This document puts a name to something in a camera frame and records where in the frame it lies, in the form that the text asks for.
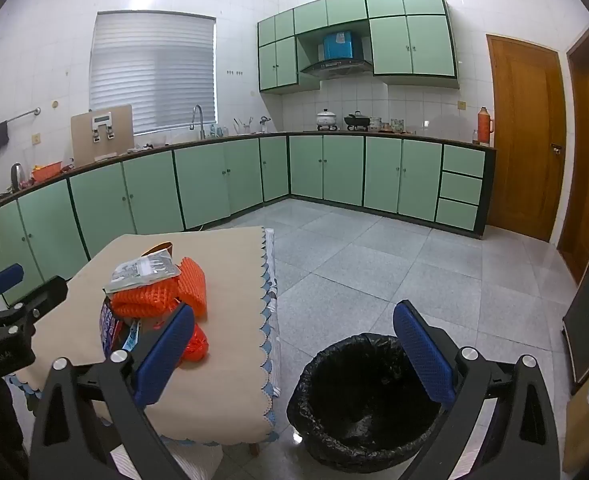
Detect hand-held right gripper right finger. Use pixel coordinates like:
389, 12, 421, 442
393, 300, 561, 480

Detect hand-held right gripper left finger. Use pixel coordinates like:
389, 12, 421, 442
28, 303, 196, 480

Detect red mesh bag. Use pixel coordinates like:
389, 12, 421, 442
180, 322, 210, 364

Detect orange foam net sleeve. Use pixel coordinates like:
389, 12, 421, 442
110, 256, 208, 319

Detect blue white snack packet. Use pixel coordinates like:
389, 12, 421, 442
98, 300, 126, 357

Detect black-lined trash bin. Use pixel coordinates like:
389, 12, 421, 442
287, 332, 455, 473

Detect clear plastic packet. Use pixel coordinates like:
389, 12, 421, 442
104, 255, 182, 294

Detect red snack packet gold interior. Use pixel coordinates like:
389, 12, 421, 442
142, 242, 175, 262

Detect table with beige tablecloth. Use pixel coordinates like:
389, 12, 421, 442
4, 226, 281, 456

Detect white striped cushion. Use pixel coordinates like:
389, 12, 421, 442
109, 440, 225, 480

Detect orange plastic basket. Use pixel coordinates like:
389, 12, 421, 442
32, 162, 64, 183

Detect blue white patterned undercloth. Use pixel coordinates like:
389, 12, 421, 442
263, 227, 281, 401

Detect wooden cutting board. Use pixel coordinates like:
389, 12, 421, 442
71, 104, 134, 168

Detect green base cabinets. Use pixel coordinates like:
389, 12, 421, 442
0, 132, 496, 306

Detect orange thermos flask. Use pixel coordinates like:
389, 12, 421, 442
477, 106, 495, 146

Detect brown wooden door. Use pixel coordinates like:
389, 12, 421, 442
485, 33, 567, 243
557, 25, 589, 286

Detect chrome kitchen faucet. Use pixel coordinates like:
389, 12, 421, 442
190, 104, 206, 140

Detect white window blind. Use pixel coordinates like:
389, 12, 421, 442
89, 10, 218, 136

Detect black range hood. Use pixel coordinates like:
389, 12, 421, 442
299, 58, 374, 80

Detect blue box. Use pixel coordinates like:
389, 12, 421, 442
323, 31, 353, 61

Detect metal towel rail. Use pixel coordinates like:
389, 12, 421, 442
0, 107, 42, 136

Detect green wall cabinets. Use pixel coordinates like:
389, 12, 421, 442
257, 0, 461, 95

